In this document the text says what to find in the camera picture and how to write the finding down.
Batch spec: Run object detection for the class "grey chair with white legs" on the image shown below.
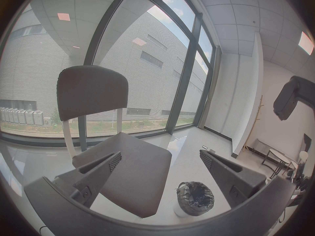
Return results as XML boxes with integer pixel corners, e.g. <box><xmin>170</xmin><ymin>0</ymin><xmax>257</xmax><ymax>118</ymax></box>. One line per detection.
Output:
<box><xmin>57</xmin><ymin>65</ymin><xmax>173</xmax><ymax>218</ymax></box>

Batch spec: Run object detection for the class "white trash bin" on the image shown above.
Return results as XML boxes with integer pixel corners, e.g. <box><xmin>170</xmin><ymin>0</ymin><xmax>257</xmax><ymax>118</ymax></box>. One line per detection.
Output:
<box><xmin>173</xmin><ymin>198</ymin><xmax>195</xmax><ymax>218</ymax></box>

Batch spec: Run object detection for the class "white round table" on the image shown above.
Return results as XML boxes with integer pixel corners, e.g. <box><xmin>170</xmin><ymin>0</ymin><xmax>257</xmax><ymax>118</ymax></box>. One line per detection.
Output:
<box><xmin>261</xmin><ymin>148</ymin><xmax>292</xmax><ymax>179</ymax></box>

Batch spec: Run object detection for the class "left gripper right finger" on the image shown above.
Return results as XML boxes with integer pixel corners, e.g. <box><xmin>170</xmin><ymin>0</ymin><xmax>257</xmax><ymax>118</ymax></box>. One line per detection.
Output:
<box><xmin>199</xmin><ymin>149</ymin><xmax>267</xmax><ymax>207</ymax></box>

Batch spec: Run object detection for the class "wooden coat rack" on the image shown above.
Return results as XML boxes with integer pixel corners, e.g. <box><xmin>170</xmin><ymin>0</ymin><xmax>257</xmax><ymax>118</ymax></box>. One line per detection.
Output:
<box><xmin>243</xmin><ymin>95</ymin><xmax>264</xmax><ymax>152</ymax></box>

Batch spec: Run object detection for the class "window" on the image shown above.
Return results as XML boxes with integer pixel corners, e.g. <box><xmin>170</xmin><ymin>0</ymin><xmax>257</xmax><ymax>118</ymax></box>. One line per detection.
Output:
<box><xmin>0</xmin><ymin>0</ymin><xmax>217</xmax><ymax>144</ymax></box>

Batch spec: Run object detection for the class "black plastic bag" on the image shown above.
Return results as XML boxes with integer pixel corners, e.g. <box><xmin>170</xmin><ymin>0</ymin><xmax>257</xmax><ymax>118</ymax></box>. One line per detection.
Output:
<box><xmin>176</xmin><ymin>182</ymin><xmax>214</xmax><ymax>216</ymax></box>

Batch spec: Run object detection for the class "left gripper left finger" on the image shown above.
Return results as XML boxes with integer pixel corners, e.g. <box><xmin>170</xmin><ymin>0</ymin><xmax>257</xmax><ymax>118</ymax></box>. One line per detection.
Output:
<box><xmin>55</xmin><ymin>151</ymin><xmax>122</xmax><ymax>207</ymax></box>

